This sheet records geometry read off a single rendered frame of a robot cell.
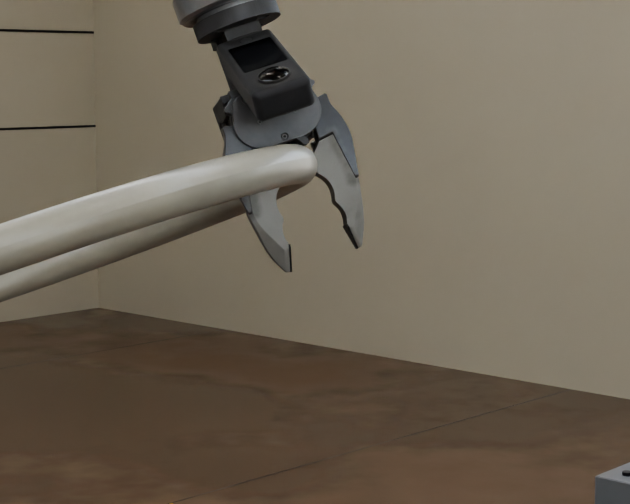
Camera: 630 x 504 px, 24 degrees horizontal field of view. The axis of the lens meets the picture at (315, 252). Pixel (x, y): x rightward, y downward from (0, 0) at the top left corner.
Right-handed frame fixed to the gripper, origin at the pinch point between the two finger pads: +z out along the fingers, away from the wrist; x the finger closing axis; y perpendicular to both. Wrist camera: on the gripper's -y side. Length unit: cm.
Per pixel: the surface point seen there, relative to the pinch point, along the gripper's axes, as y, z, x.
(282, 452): 377, 64, -36
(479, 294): 484, 44, -151
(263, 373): 506, 46, -55
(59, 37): 655, -146, -31
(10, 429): 426, 27, 48
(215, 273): 615, -2, -63
